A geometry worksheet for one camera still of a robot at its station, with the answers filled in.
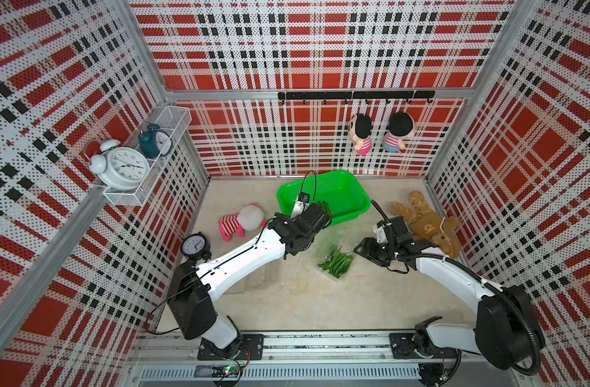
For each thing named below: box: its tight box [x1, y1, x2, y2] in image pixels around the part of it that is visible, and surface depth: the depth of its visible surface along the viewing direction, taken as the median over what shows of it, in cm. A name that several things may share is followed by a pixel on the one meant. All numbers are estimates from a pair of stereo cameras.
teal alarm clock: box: [138, 121, 173, 159], surface depth 73 cm
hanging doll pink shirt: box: [349, 113, 373, 156], surface depth 98 cm
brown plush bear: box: [390, 191, 462, 259], surface depth 100 cm
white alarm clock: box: [83, 138, 150, 192], surface depth 62 cm
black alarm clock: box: [180, 231, 212, 263], surface depth 97 cm
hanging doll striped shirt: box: [382, 111, 416, 154], surface depth 100 cm
